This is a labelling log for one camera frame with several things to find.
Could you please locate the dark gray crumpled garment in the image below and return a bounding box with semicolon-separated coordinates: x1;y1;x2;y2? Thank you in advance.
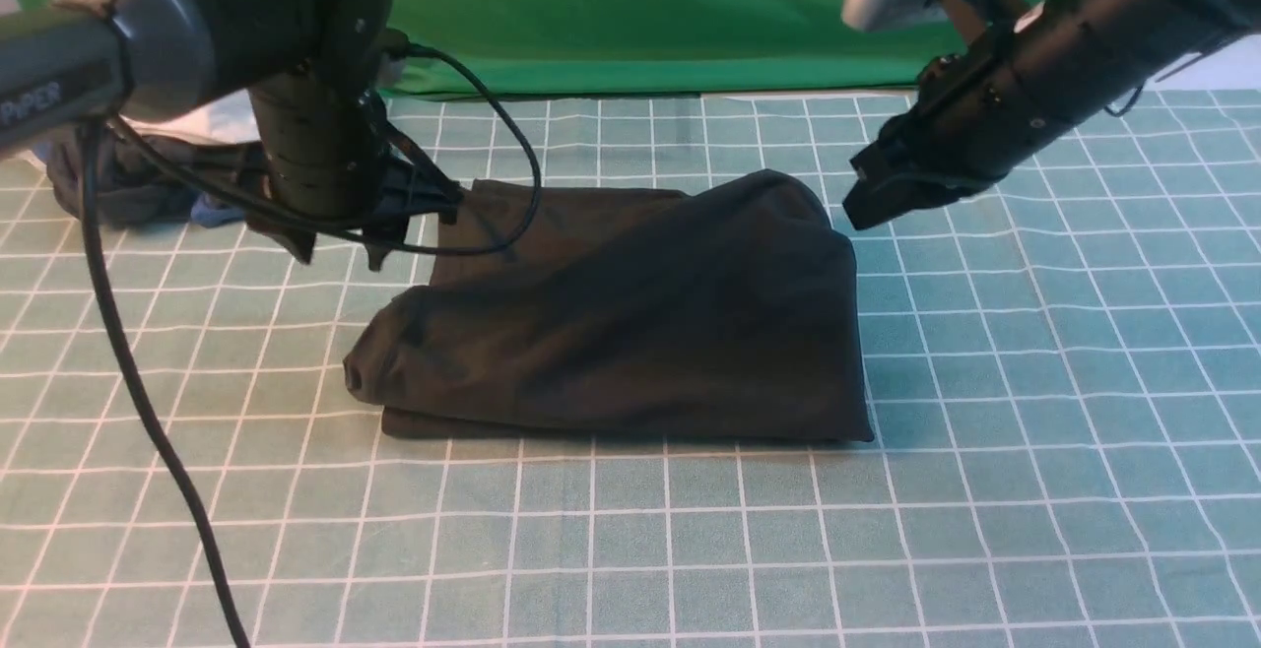
35;132;267;227

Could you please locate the dark gray long-sleeve top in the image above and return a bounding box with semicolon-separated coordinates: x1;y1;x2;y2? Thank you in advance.
343;169;874;443

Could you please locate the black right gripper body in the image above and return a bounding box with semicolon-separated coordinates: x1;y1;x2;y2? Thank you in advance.
844;0;1154;229

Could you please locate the teal grid table mat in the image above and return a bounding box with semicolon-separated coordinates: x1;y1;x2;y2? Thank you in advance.
1;90;1260;647

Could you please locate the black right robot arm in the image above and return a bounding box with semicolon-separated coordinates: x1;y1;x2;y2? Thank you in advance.
842;0;1260;229

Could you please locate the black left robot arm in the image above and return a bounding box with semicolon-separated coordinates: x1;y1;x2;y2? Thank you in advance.
1;0;464;271

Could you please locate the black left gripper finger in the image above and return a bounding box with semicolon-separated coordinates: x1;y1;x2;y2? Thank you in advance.
362;219;411;274
246;211;318;265

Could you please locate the white crumpled garment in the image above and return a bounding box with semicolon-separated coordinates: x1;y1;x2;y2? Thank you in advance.
170;91;260;145

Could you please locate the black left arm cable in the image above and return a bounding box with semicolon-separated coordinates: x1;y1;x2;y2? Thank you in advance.
79;42;543;648

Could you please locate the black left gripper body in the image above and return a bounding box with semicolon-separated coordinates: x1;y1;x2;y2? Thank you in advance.
247;71;464;240

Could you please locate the green backdrop cloth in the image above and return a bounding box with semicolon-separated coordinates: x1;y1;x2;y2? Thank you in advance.
390;0;955;97

